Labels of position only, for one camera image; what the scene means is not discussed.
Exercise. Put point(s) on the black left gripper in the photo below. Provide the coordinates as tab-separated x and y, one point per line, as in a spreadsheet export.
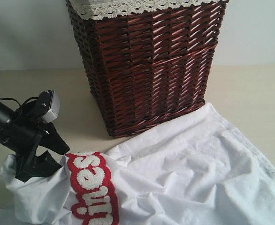
24	137

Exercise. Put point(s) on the white t-shirt red lettering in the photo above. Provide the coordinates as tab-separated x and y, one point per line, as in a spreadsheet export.
197	169

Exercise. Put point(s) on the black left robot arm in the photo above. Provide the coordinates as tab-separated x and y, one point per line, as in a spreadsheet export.
23	111

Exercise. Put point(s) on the dark brown wicker basket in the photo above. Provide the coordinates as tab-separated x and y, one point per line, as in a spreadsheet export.
145	69

